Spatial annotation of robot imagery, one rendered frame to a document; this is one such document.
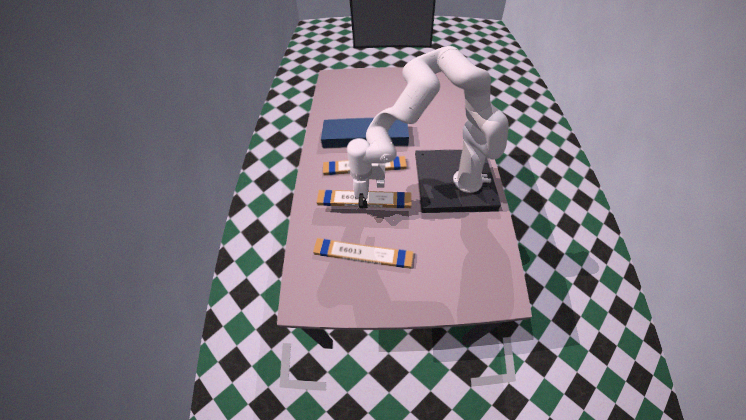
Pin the orange box with blue bands and white label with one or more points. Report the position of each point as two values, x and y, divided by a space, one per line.
363 253

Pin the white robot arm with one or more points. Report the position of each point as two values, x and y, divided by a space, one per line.
422 88

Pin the blue rectangular block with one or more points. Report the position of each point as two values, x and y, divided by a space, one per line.
339 132

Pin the orange flat pack with blue bands and white label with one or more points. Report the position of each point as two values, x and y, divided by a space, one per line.
375 199

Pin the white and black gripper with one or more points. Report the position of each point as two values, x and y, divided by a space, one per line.
360 189

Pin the tan rectangular pack with blue bands and white label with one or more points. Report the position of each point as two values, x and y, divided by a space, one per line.
342 167

